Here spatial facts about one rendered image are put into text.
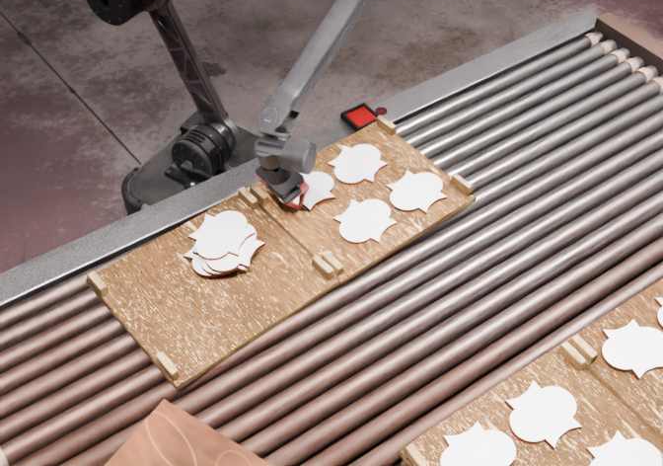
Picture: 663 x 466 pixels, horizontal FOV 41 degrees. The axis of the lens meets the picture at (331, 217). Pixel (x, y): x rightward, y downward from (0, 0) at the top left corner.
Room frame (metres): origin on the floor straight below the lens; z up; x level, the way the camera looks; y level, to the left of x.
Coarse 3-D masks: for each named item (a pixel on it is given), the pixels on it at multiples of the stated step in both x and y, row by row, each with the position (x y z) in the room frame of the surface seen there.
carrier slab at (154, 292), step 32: (192, 224) 1.34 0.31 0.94; (256, 224) 1.34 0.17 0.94; (128, 256) 1.24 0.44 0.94; (160, 256) 1.25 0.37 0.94; (256, 256) 1.25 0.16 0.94; (288, 256) 1.25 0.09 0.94; (128, 288) 1.15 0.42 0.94; (160, 288) 1.15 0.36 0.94; (192, 288) 1.16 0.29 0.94; (224, 288) 1.16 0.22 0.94; (256, 288) 1.16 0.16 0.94; (288, 288) 1.16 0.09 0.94; (320, 288) 1.16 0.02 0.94; (128, 320) 1.07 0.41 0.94; (160, 320) 1.07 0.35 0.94; (192, 320) 1.07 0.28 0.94; (224, 320) 1.07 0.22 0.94; (256, 320) 1.08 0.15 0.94; (192, 352) 0.99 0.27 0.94; (224, 352) 0.99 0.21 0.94
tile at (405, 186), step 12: (408, 180) 1.48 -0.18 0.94; (420, 180) 1.48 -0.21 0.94; (432, 180) 1.48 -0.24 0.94; (396, 192) 1.44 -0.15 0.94; (408, 192) 1.44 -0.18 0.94; (420, 192) 1.44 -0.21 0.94; (432, 192) 1.44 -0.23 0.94; (396, 204) 1.40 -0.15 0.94; (408, 204) 1.40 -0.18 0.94; (420, 204) 1.40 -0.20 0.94; (432, 204) 1.41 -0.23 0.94
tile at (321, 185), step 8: (304, 176) 1.49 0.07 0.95; (312, 176) 1.49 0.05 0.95; (320, 176) 1.49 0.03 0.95; (328, 176) 1.49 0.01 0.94; (312, 184) 1.46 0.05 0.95; (320, 184) 1.46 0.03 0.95; (328, 184) 1.46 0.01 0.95; (312, 192) 1.44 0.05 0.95; (320, 192) 1.44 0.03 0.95; (328, 192) 1.44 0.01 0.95; (280, 200) 1.40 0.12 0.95; (296, 200) 1.40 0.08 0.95; (304, 200) 1.40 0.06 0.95; (312, 200) 1.41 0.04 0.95; (320, 200) 1.41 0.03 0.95; (312, 208) 1.39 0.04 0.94
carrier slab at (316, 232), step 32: (320, 160) 1.56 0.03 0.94; (384, 160) 1.56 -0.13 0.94; (416, 160) 1.56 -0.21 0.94; (352, 192) 1.45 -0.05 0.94; (384, 192) 1.45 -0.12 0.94; (448, 192) 1.45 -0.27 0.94; (288, 224) 1.34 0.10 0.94; (320, 224) 1.34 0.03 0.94; (416, 224) 1.35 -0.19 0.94; (320, 256) 1.25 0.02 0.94; (352, 256) 1.25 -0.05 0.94; (384, 256) 1.26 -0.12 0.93
